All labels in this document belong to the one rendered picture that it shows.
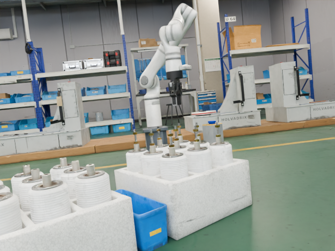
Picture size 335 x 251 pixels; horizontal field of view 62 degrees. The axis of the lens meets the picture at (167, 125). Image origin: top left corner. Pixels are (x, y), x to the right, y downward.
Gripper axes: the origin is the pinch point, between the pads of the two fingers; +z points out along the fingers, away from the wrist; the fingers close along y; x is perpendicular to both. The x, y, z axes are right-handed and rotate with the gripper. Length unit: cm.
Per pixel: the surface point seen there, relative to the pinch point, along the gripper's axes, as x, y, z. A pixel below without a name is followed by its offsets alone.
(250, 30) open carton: 18, -520, -123
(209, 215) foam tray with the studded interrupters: 18, 33, 38
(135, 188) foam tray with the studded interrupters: -8.9, 33.0, 29.4
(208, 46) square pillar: -94, -626, -117
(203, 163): 16.5, 28.6, 21.1
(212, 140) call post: 13.8, -6.1, 19.3
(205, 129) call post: 10.7, -8.3, 14.2
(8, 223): -17, 80, 21
